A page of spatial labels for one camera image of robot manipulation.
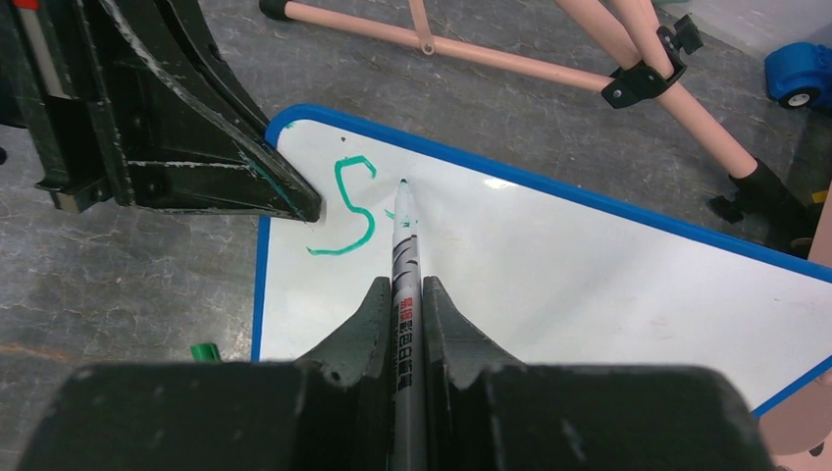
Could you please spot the pink folding tripod stand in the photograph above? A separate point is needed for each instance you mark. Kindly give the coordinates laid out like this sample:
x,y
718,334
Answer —
x,y
639,154

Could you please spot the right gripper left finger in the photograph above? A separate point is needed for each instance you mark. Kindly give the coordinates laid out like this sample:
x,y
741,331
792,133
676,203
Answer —
x,y
344,415

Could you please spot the green marker cap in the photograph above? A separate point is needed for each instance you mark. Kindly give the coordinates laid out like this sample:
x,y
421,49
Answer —
x,y
205,352

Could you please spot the green whiteboard marker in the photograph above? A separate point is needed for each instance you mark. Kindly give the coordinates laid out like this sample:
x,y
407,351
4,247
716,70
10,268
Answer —
x,y
408,443

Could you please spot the blue framed whiteboard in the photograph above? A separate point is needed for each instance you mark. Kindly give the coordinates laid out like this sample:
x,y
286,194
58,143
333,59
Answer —
x,y
551,272

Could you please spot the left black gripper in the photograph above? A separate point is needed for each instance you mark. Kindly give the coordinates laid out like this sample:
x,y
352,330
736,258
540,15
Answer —
x,y
133,101

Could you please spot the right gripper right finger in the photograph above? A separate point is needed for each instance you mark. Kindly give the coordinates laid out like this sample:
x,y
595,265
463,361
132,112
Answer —
x,y
457,352

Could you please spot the pink perforated board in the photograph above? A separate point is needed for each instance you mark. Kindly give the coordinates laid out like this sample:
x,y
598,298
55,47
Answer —
x,y
797,431

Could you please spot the blue toy car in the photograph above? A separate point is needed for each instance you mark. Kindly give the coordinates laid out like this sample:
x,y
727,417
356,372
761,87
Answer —
x,y
798,75

